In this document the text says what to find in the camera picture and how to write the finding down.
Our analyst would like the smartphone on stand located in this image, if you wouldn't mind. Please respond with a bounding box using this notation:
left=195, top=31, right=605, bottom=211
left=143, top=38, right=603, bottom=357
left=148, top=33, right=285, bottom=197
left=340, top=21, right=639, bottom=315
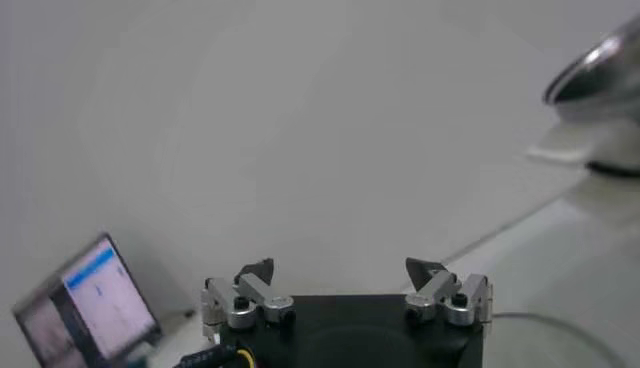
left=12, top=232, right=164, bottom=368

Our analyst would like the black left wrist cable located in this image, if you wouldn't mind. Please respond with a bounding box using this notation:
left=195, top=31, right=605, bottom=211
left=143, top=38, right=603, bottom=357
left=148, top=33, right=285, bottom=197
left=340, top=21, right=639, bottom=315
left=172, top=342, right=256, bottom=368

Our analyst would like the perforated steel steamer basket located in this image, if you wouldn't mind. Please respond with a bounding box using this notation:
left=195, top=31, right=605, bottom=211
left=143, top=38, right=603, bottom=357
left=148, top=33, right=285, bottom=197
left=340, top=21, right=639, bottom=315
left=527, top=14, right=640, bottom=166

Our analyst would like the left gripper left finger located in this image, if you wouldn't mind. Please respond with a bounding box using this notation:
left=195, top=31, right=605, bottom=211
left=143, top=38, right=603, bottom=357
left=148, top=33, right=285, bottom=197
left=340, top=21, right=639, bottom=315
left=201, top=257, right=296, bottom=342

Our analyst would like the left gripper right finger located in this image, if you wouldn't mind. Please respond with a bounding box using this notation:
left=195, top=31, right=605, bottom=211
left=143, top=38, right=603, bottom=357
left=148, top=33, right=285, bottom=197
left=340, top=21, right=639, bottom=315
left=403, top=257, right=494, bottom=327

